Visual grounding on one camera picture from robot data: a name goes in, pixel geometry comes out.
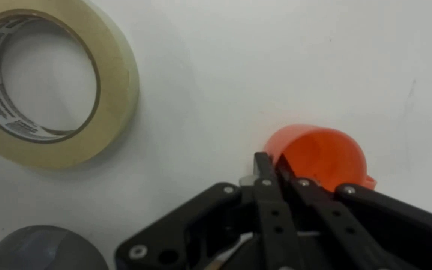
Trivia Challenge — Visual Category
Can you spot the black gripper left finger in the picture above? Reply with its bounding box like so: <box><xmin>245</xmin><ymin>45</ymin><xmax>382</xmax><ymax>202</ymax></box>
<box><xmin>115</xmin><ymin>151</ymin><xmax>308</xmax><ymax>270</ymax></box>

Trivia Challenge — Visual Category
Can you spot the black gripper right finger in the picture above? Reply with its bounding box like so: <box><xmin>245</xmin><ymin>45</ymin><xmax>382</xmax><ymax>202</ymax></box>
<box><xmin>278</xmin><ymin>160</ymin><xmax>432</xmax><ymax>270</ymax></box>

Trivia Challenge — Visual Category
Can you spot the orange plastic cup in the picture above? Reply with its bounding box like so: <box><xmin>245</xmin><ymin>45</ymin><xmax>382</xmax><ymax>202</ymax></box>
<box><xmin>263</xmin><ymin>124</ymin><xmax>379</xmax><ymax>193</ymax></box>

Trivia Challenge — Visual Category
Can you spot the beige masking tape roll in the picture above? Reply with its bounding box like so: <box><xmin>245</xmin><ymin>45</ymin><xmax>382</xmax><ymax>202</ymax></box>
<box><xmin>0</xmin><ymin>0</ymin><xmax>142</xmax><ymax>171</ymax></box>

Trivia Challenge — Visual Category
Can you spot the grey duct tape roll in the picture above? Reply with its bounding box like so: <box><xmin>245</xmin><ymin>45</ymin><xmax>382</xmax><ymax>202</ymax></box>
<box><xmin>0</xmin><ymin>223</ymin><xmax>110</xmax><ymax>270</ymax></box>

